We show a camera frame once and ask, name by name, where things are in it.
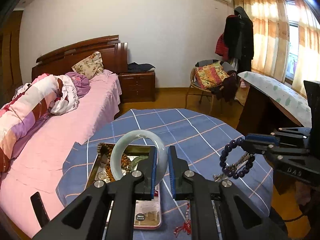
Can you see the pink metal tin box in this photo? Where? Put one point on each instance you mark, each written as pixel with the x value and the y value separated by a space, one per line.
pixel 140 150

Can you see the wooden nightstand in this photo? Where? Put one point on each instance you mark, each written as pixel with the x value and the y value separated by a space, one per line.
pixel 136 85

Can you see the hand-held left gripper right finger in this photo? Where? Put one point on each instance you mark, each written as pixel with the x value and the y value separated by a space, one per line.
pixel 171 175

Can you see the dark maroon clothes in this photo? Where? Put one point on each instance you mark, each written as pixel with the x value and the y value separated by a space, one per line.
pixel 227 87

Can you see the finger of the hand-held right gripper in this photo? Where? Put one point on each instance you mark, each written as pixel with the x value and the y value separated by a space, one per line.
pixel 260 138
pixel 272 152

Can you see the purple cloth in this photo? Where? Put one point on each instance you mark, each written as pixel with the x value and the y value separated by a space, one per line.
pixel 81 82

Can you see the printed paper leaflet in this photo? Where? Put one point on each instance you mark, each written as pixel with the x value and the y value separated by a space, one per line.
pixel 147 212

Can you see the pink patchwork quilt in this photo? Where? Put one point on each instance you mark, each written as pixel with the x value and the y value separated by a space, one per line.
pixel 25 110

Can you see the grey garment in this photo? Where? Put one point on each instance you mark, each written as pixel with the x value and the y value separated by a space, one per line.
pixel 21 88

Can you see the rattan chair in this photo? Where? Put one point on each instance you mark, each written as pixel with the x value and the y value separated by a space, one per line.
pixel 207 63

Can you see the dark wooden desk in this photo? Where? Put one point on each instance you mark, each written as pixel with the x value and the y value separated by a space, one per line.
pixel 255 110

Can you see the white leaf-print desk cover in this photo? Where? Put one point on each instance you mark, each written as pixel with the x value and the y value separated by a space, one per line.
pixel 282 95

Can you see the window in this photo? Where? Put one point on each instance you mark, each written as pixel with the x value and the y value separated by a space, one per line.
pixel 293 55

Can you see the black hanging coat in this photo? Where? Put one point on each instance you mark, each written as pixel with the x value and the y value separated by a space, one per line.
pixel 240 37

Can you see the white floral cloth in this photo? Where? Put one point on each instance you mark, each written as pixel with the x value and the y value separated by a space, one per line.
pixel 67 97

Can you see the white jade bangle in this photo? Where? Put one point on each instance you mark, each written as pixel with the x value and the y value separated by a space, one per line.
pixel 140 134

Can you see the dark folded clothes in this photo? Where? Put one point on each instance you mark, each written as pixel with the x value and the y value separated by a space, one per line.
pixel 140 67

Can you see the wooden headboard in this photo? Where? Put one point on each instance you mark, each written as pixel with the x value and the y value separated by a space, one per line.
pixel 75 55

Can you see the bed with pink sheet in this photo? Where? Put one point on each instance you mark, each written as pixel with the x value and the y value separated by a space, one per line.
pixel 62 135

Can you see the orange patterned curtain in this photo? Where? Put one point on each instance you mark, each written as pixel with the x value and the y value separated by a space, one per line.
pixel 270 30

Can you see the colourful patterned cushion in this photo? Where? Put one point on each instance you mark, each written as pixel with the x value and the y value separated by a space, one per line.
pixel 210 75

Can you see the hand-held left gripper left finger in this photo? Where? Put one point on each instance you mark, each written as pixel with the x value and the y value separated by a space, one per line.
pixel 153 177

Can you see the blue plaid tablecloth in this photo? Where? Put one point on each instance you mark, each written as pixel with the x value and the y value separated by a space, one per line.
pixel 175 122

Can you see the black phone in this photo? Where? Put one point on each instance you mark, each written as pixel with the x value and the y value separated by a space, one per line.
pixel 40 208

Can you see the green jade bangle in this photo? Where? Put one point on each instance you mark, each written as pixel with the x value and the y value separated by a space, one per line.
pixel 140 158

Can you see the floral pillow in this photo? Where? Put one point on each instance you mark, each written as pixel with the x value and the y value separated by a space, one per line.
pixel 88 65

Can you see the red hanging jacket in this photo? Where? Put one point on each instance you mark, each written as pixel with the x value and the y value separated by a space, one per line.
pixel 221 47

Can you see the wooden wardrobe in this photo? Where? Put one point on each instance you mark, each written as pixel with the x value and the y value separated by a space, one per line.
pixel 10 55

